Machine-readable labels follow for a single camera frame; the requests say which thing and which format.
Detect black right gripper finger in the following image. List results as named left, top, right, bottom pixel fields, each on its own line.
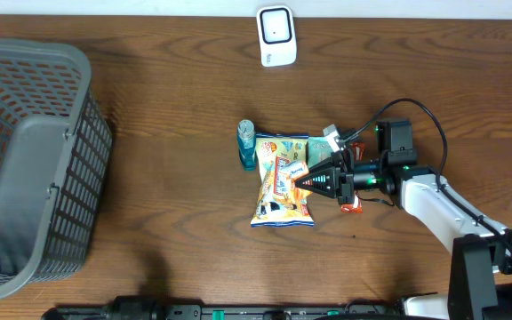
left=309, top=155, right=343, bottom=173
left=294, top=171, right=340, bottom=198

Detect red orange snack bar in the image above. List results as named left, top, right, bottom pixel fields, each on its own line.
left=340, top=141, right=366, bottom=213

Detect yellow snack chip bag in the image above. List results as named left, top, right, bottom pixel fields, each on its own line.
left=251, top=133, right=314, bottom=228

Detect teal bottle with grey cap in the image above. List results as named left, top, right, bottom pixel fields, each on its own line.
left=236, top=119, right=257, bottom=171

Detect small orange white snack pack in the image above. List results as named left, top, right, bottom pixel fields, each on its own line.
left=278, top=161, right=309, bottom=180

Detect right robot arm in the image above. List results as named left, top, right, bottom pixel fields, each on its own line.
left=295, top=118, right=512, bottom=319

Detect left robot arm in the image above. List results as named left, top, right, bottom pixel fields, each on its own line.
left=41, top=296, right=166, bottom=320

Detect white barcode scanner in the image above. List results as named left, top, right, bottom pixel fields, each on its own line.
left=256, top=5, right=297, bottom=68

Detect grey plastic shopping basket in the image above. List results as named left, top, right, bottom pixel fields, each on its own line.
left=0, top=39, right=113, bottom=299

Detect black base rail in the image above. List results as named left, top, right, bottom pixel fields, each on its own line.
left=51, top=303, right=417, bottom=320

